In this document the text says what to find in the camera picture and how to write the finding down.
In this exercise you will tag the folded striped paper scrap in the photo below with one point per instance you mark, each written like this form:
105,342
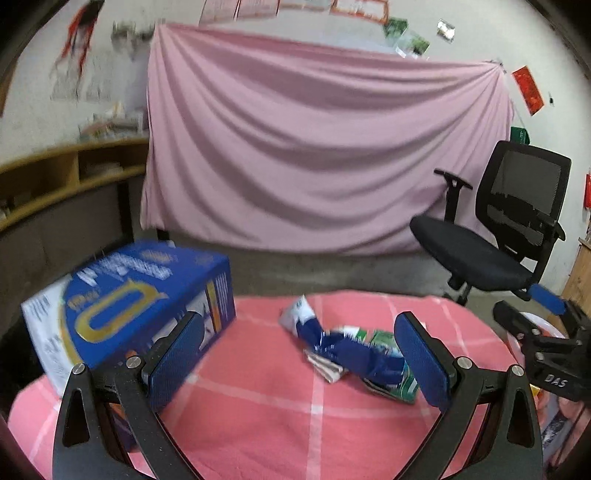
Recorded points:
325,369

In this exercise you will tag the metal wall rack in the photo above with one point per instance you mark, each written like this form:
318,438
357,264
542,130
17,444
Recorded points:
131,33

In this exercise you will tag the wooden window frame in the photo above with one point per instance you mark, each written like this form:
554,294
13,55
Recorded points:
9,60

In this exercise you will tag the pink checked tablecloth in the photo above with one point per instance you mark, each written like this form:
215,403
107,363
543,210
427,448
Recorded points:
258,415

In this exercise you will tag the blue white wrapper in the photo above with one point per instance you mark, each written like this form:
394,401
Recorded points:
346,355

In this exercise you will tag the black mesh office chair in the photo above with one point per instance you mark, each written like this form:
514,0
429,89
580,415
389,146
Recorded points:
466,249

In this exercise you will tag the red tassel wall ornament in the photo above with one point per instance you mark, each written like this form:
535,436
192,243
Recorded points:
78,32

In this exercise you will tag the blue cardboard box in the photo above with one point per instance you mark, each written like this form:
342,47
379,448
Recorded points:
138,295

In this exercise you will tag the pink bin with white rim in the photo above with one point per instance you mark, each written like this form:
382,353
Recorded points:
547,325

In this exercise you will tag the pink hanging cloth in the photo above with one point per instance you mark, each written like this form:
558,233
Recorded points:
300,152

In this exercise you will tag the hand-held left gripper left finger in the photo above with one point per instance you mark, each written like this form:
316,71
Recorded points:
178,360

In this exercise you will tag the red hanging ornament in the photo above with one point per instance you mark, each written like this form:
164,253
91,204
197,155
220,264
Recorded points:
588,189

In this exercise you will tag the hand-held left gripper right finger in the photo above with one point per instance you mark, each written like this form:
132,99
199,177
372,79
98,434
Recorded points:
422,364

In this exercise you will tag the pile of papers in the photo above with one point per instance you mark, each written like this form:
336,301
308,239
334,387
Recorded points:
111,122

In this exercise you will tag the green photo print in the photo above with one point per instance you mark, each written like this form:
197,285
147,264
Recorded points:
396,27
415,45

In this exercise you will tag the wall calendar sheets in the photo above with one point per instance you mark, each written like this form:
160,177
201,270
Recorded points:
78,83

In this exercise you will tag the silver photo print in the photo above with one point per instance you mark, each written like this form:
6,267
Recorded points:
445,30

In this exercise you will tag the green white packet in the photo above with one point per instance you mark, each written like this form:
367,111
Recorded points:
406,392

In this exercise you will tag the person's right hand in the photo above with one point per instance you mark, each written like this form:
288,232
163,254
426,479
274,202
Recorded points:
575,410

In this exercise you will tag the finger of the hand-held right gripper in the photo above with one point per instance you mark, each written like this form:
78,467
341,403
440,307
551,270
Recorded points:
547,297
517,323

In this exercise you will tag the green hanging tag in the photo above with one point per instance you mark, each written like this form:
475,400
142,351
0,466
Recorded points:
520,136

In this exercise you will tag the group of wall certificates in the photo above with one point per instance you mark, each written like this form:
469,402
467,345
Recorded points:
277,7

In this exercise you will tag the wooden shelf desk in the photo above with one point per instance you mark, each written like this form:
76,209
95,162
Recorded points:
55,161

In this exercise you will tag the red paper wall poster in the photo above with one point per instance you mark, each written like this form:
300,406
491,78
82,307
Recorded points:
528,90

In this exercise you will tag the wooden cabinet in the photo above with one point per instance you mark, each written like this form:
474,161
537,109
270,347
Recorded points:
579,277

